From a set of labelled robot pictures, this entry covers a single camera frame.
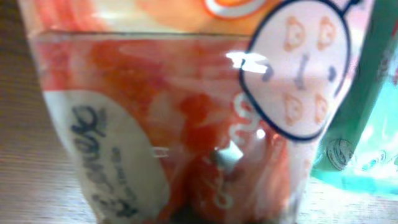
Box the green coffee snack bag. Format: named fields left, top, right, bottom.
left=313, top=1, right=397, bottom=172

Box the multicolour tissue pocket pack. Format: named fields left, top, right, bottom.
left=19, top=0, right=374, bottom=223

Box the mint green wipes packet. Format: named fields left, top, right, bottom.
left=311, top=78, right=397, bottom=198

